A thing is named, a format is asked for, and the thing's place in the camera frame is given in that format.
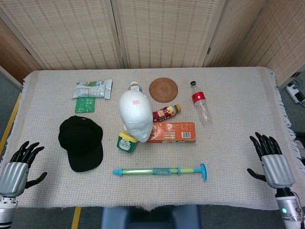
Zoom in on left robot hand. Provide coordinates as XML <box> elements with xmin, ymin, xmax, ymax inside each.
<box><xmin>0</xmin><ymin>141</ymin><xmax>48</xmax><ymax>198</ymax></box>

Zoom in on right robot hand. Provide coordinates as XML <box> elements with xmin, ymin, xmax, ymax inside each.
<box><xmin>246</xmin><ymin>132</ymin><xmax>295</xmax><ymax>190</ymax></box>

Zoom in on black baseball cap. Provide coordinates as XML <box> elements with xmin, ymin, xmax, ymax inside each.
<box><xmin>58</xmin><ymin>115</ymin><xmax>104</xmax><ymax>173</ymax></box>

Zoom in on white foam mannequin head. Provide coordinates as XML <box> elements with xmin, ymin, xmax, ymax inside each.
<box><xmin>119</xmin><ymin>91</ymin><xmax>153</xmax><ymax>143</ymax></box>

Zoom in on woven beige tablecloth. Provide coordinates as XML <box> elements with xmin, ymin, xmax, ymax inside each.
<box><xmin>0</xmin><ymin>66</ymin><xmax>301</xmax><ymax>212</ymax></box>

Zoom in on white power strip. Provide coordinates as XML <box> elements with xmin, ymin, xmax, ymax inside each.
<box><xmin>285</xmin><ymin>81</ymin><xmax>305</xmax><ymax>104</ymax></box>

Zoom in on green flat sachet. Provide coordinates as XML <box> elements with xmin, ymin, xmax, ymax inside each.
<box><xmin>74</xmin><ymin>97</ymin><xmax>96</xmax><ymax>114</ymax></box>

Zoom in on clear bottle with red label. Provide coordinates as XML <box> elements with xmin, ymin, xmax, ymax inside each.
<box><xmin>190</xmin><ymin>81</ymin><xmax>212</xmax><ymax>125</ymax></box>

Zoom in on orange rectangular box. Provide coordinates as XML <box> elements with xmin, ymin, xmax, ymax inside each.
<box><xmin>147</xmin><ymin>122</ymin><xmax>197</xmax><ymax>144</ymax></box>

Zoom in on silver green snack package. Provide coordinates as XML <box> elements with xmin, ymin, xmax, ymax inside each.
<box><xmin>72</xmin><ymin>79</ymin><xmax>113</xmax><ymax>100</ymax></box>

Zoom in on green jar with yellow lid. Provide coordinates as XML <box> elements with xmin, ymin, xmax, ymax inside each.
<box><xmin>116</xmin><ymin>130</ymin><xmax>138</xmax><ymax>154</ymax></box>

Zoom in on blue green toy water pump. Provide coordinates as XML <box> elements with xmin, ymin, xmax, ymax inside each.
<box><xmin>112</xmin><ymin>163</ymin><xmax>208</xmax><ymax>182</ymax></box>

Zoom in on brown drink bottle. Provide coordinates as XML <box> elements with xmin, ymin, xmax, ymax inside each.
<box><xmin>152</xmin><ymin>104</ymin><xmax>182</xmax><ymax>123</ymax></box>

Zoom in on blue chair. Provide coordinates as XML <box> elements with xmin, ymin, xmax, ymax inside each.
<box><xmin>100</xmin><ymin>204</ymin><xmax>201</xmax><ymax>229</ymax></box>

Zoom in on round woven rattan coaster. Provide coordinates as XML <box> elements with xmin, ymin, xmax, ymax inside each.
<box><xmin>149</xmin><ymin>77</ymin><xmax>179</xmax><ymax>103</ymax></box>

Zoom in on white-capped bottle with blue label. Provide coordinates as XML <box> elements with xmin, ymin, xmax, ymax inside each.
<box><xmin>129</xmin><ymin>81</ymin><xmax>143</xmax><ymax>94</ymax></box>

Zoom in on woven folding screen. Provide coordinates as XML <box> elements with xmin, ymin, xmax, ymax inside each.
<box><xmin>0</xmin><ymin>0</ymin><xmax>305</xmax><ymax>89</ymax></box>

